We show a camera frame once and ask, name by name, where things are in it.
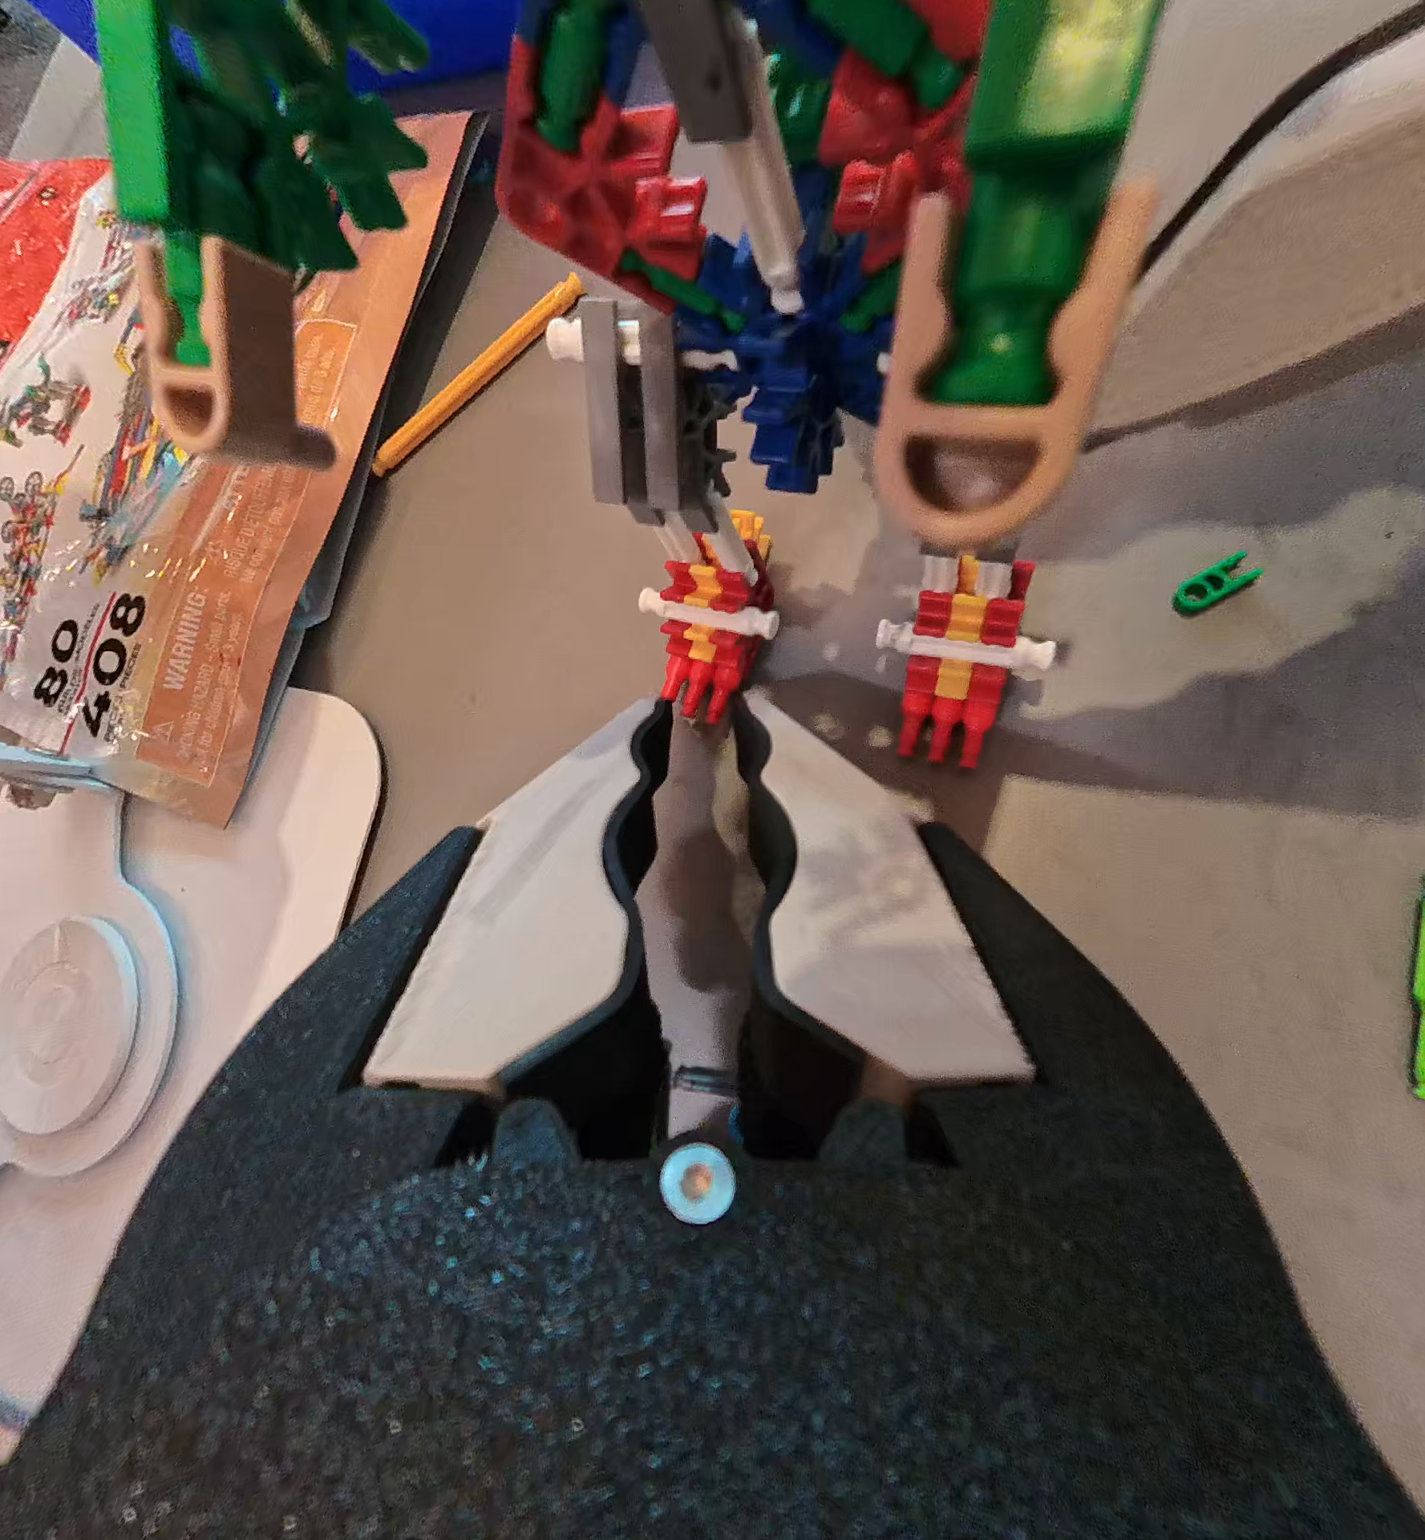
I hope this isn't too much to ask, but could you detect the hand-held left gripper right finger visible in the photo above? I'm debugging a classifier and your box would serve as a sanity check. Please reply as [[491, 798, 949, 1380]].
[[730, 696, 1036, 1090]]

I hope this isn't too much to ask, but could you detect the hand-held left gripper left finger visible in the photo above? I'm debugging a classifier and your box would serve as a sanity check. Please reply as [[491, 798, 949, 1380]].
[[363, 697, 678, 1090]]

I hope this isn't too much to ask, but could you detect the colourful construction toy model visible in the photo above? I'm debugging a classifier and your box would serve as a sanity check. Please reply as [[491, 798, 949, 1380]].
[[92, 0, 1159, 771]]

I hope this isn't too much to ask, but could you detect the small green clip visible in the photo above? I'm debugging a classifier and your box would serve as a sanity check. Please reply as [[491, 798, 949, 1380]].
[[1172, 550, 1264, 617]]

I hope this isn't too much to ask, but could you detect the printed toy packaging bag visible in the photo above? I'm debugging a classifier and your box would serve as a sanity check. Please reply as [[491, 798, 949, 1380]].
[[0, 113, 491, 832]]

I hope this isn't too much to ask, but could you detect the long orange rod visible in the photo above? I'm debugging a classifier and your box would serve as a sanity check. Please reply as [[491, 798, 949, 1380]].
[[371, 272, 587, 479]]

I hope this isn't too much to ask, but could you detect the blue storage bin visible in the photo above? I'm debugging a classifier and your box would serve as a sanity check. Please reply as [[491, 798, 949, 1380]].
[[38, 0, 522, 98]]

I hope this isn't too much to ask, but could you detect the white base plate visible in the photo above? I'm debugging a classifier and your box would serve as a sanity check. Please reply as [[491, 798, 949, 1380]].
[[0, 688, 384, 1463]]

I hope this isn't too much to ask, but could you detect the clear suction cup mount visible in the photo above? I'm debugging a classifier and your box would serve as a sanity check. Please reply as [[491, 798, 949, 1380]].
[[0, 914, 141, 1137]]

